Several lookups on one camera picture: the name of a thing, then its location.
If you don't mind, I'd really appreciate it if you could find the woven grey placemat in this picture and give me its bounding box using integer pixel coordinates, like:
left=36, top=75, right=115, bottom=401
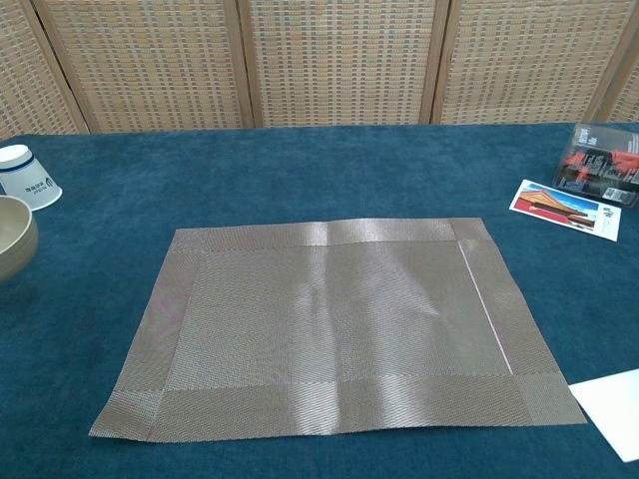
left=88, top=216, right=588, bottom=443

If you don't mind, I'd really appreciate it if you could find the small white ceramic bowl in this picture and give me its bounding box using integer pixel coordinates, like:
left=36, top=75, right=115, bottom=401
left=0, top=195, right=40, bottom=283

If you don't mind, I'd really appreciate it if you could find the blue carpet table cover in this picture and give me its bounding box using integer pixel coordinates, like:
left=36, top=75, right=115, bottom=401
left=0, top=122, right=639, bottom=479

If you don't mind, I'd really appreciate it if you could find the woven bamboo screen panel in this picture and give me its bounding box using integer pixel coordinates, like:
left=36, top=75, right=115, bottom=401
left=237, top=0, right=450, bottom=129
left=596, top=29, right=639, bottom=124
left=0, top=0, right=89, bottom=142
left=32, top=0, right=256, bottom=135
left=431, top=0, right=639, bottom=126

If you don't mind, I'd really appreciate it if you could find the postcard with red palace picture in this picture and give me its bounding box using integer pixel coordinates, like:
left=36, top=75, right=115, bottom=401
left=508, top=179, right=623, bottom=243

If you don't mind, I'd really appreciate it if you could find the clear box with red-black print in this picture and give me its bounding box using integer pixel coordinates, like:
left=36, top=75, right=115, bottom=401
left=552, top=122, right=639, bottom=209

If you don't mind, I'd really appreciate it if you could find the upturned white paper cup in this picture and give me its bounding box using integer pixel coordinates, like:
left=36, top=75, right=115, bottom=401
left=0, top=144, right=64, bottom=211

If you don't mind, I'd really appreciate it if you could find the white paper tag with tassel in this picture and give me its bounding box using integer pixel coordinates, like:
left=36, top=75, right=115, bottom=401
left=568, top=367, right=639, bottom=463

